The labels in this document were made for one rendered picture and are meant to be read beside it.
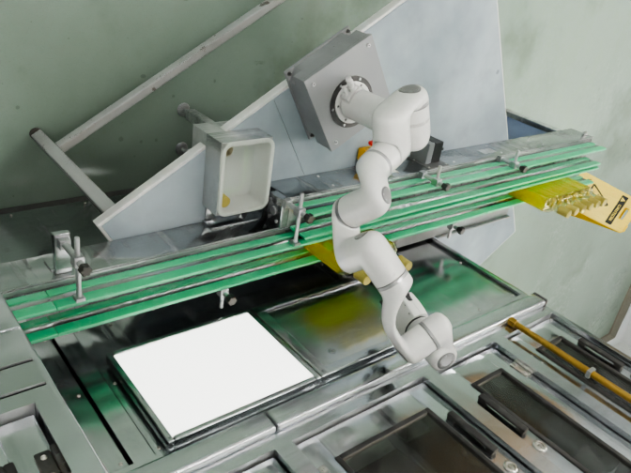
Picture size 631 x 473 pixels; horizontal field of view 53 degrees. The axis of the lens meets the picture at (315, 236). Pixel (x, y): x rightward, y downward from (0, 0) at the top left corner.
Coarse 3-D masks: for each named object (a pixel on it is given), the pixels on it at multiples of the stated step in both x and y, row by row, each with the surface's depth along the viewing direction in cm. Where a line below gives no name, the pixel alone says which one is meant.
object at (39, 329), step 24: (432, 216) 237; (456, 216) 240; (264, 264) 190; (288, 264) 191; (168, 288) 171; (192, 288) 172; (216, 288) 174; (72, 312) 156; (96, 312) 158; (120, 312) 159; (144, 312) 161; (48, 336) 147
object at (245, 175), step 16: (240, 144) 172; (256, 144) 184; (272, 144) 179; (224, 160) 171; (240, 160) 184; (256, 160) 186; (272, 160) 182; (224, 176) 183; (240, 176) 187; (256, 176) 188; (224, 192) 186; (240, 192) 190; (256, 192) 190; (224, 208) 182; (240, 208) 184; (256, 208) 187
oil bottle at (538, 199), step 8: (512, 192) 264; (520, 192) 261; (528, 192) 258; (536, 192) 257; (544, 192) 258; (528, 200) 259; (536, 200) 256; (544, 200) 253; (552, 200) 253; (544, 208) 254; (552, 208) 253; (560, 208) 250; (568, 216) 249
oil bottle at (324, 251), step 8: (328, 240) 195; (304, 248) 199; (312, 248) 196; (320, 248) 192; (328, 248) 190; (320, 256) 193; (328, 256) 190; (328, 264) 191; (336, 264) 188; (344, 272) 187
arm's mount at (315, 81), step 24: (336, 48) 182; (360, 48) 181; (288, 72) 181; (312, 72) 177; (336, 72) 180; (360, 72) 185; (312, 96) 179; (336, 96) 183; (384, 96) 194; (312, 120) 189; (336, 120) 187; (336, 144) 191
